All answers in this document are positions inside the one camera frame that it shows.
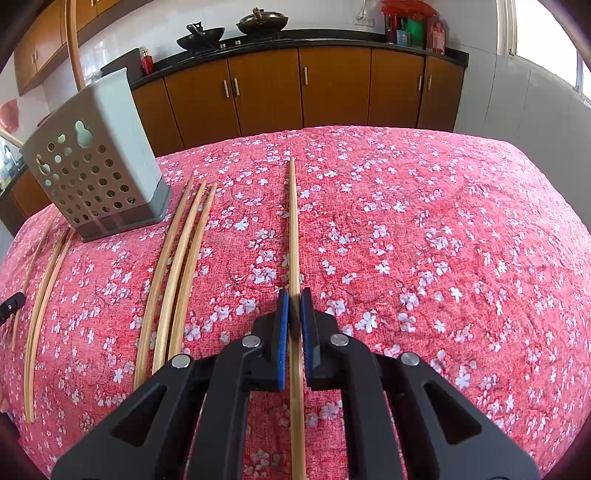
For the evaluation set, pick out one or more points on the wooden lower kitchen cabinets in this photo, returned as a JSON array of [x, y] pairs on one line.
[[268, 97]]

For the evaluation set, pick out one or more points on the small red bottle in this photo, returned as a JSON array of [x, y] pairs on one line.
[[147, 64]]

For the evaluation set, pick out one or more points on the wok with lid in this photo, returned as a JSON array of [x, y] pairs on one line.
[[262, 22]]

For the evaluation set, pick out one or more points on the small blue box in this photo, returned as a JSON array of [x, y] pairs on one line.
[[403, 38]]

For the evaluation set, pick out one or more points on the red oil bottle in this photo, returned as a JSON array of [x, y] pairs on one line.
[[437, 34]]

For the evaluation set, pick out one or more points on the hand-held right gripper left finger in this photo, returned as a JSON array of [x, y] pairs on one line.
[[282, 341]]

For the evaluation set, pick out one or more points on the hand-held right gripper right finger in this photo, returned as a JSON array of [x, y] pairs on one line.
[[308, 341]]

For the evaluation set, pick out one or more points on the wooden upper wall cabinets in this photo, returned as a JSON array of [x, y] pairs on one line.
[[46, 41]]

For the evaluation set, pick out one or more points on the red plastic bag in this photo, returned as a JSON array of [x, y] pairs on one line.
[[404, 6]]

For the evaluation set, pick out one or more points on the window with white frame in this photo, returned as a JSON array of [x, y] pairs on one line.
[[545, 41]]

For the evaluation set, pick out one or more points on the black wok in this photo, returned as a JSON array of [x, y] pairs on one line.
[[199, 39]]

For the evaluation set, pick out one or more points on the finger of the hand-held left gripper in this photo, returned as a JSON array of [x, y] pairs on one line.
[[11, 307]]

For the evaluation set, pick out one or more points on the gas stove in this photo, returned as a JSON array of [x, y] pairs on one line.
[[258, 39]]

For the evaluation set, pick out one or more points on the black kitchen countertop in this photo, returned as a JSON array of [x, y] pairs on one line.
[[323, 39]]

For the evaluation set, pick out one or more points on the white wall socket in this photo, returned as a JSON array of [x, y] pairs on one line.
[[363, 20]]

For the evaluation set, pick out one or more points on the red floral tablecloth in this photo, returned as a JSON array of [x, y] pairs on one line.
[[415, 230]]

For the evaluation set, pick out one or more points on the dark cutting board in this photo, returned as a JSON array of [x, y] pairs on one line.
[[122, 62]]

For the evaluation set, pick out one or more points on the dark bottle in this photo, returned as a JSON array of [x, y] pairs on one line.
[[391, 28]]

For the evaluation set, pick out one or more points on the green bottle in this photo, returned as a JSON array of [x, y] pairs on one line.
[[416, 31]]

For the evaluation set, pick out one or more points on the grey perforated chopstick holder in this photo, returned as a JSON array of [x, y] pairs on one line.
[[115, 138]]

